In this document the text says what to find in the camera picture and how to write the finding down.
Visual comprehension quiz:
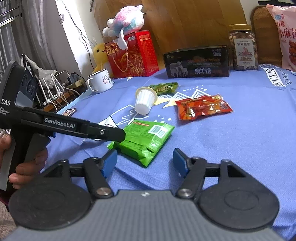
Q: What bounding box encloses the pastel plush toy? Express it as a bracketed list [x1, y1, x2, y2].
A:
[102, 4, 144, 50]

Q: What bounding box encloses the large green snack packet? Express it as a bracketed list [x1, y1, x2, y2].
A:
[107, 120, 175, 167]

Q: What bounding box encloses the yellow duck plush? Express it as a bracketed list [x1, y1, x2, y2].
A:
[92, 43, 113, 78]

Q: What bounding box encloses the pink snack bag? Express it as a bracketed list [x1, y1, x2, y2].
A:
[266, 4, 296, 72]

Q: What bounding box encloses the black sheep-print box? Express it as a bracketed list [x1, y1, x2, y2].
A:
[163, 46, 230, 78]

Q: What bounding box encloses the clear nut jar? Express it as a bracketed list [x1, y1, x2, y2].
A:
[228, 24, 258, 71]

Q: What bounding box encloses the wooden board backdrop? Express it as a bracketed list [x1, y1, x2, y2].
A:
[93, 0, 246, 69]

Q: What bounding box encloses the white enamel mug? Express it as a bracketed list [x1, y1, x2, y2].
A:
[86, 69, 113, 93]

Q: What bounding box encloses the brown wooden chair back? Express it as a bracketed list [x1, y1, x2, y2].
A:
[251, 6, 282, 67]

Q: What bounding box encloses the small green snack packet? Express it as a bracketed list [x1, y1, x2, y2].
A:
[149, 82, 178, 96]

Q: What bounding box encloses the person's left hand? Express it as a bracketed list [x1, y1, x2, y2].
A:
[1, 130, 48, 189]

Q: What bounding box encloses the white cables bundle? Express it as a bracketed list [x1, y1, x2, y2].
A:
[36, 70, 80, 110]

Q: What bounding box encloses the black power adapter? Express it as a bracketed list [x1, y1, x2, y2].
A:
[67, 72, 81, 84]

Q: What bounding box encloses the red gift bag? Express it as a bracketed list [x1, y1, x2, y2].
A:
[104, 30, 159, 78]

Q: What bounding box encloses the red orange snack packet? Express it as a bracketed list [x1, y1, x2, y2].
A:
[176, 94, 233, 121]

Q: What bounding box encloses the white plastic jelly cup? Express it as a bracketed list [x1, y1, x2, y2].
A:
[134, 87, 158, 115]

